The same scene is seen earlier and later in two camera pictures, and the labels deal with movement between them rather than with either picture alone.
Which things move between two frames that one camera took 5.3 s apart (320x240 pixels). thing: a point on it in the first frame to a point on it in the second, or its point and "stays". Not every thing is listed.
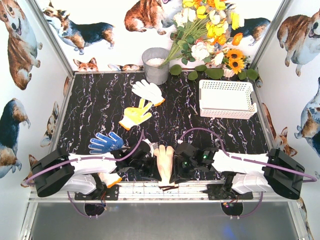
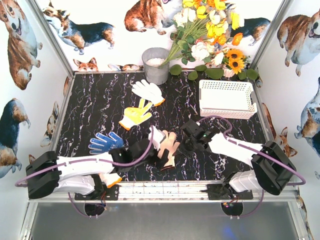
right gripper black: x=178 y=163 to x=183 y=147
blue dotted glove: x=103 y=144 stays
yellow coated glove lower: x=110 y=178 stays
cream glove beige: x=164 y=157 to x=168 y=143
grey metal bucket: x=152 y=58 stays
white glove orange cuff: x=150 y=91 stays
